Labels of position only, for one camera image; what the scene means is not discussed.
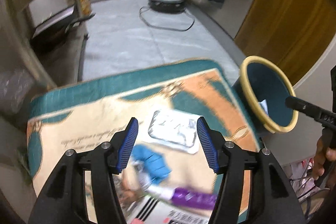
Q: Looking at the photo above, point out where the blue glove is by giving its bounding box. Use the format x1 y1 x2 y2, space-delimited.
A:
131 144 171 185

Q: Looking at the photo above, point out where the green white medicine box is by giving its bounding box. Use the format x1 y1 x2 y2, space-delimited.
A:
126 196 209 224

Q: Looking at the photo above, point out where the blue bin with yellow rim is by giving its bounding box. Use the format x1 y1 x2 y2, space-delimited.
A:
232 56 298 138

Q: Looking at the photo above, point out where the black power cable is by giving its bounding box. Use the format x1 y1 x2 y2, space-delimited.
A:
139 5 197 32

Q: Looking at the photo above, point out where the stainless steel shelf rack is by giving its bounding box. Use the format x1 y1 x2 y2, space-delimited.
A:
0 0 96 90

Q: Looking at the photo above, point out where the silver blister pack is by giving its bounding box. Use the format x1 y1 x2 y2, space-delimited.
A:
145 109 200 155

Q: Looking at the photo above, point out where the person's right hand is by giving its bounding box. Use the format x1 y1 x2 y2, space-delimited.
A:
312 137 335 180

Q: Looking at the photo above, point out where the teal orange patterned cushion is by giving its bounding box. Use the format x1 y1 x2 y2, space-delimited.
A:
27 59 259 194

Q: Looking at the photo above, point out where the purple spray bottle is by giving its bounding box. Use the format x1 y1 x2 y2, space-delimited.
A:
146 185 217 210

